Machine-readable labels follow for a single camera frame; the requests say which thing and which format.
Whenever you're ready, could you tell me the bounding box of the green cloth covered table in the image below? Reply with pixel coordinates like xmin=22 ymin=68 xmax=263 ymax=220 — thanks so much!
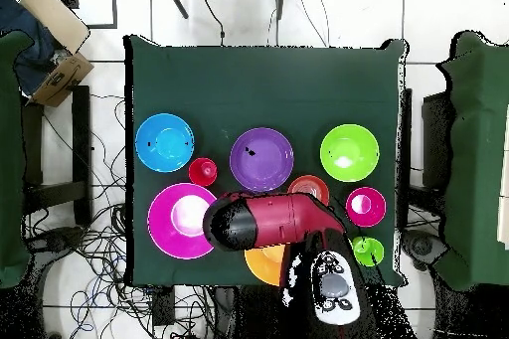
xmin=435 ymin=30 xmax=509 ymax=291
xmin=0 ymin=30 xmax=35 ymax=289

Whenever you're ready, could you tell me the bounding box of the dark green tablecloth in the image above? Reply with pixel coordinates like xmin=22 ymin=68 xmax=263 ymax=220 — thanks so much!
xmin=123 ymin=34 xmax=410 ymax=289

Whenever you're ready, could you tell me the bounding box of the large pink bowl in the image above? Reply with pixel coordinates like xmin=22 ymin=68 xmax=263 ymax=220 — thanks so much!
xmin=147 ymin=182 xmax=219 ymax=260

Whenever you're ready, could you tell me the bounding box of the small orange-red bowl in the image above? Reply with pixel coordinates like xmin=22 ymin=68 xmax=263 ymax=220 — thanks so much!
xmin=286 ymin=174 xmax=331 ymax=207

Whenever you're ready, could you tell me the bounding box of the small crimson bowl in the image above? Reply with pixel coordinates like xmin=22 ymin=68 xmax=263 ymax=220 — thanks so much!
xmin=344 ymin=186 xmax=388 ymax=229

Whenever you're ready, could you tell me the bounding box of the purple bowl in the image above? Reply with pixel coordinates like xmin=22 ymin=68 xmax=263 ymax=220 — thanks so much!
xmin=229 ymin=126 xmax=295 ymax=193

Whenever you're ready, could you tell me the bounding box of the beige box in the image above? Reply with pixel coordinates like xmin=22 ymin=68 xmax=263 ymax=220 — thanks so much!
xmin=18 ymin=0 xmax=91 ymax=55

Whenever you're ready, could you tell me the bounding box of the green cup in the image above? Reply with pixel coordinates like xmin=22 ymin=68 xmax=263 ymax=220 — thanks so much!
xmin=351 ymin=236 xmax=386 ymax=268

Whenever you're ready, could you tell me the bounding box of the red cup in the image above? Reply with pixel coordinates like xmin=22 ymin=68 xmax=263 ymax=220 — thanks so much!
xmin=188 ymin=156 xmax=219 ymax=188

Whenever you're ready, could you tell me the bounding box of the black power strip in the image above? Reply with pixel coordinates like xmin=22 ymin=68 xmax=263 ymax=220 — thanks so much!
xmin=152 ymin=286 xmax=177 ymax=327

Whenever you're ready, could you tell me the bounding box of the black stool frame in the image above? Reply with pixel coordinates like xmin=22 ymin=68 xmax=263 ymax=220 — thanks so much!
xmin=21 ymin=85 xmax=93 ymax=229

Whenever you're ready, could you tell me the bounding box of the large orange bowl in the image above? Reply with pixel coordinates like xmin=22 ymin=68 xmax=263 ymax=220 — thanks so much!
xmin=244 ymin=244 xmax=287 ymax=287

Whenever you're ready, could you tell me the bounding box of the brown cardboard box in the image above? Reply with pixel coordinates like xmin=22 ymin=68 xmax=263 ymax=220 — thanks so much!
xmin=31 ymin=52 xmax=95 ymax=108

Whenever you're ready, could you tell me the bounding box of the blue bowl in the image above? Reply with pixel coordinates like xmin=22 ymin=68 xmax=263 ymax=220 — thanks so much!
xmin=134 ymin=112 xmax=196 ymax=174

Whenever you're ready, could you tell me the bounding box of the light green bowl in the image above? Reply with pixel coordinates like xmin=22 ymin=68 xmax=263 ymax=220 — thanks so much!
xmin=319 ymin=123 xmax=381 ymax=184

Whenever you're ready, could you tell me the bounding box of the dark blue cloth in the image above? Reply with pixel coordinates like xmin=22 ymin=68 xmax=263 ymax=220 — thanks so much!
xmin=0 ymin=0 xmax=61 ymax=95

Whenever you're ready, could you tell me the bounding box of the black cable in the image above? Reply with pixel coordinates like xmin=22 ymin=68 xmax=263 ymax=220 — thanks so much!
xmin=201 ymin=0 xmax=227 ymax=47

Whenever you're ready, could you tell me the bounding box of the tangle of floor cables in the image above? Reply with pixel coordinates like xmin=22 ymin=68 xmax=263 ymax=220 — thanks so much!
xmin=39 ymin=93 xmax=218 ymax=339

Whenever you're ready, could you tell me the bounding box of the grey pedestal foot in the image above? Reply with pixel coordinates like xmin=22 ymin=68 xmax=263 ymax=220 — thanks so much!
xmin=401 ymin=229 xmax=450 ymax=272
xmin=27 ymin=226 xmax=85 ymax=254

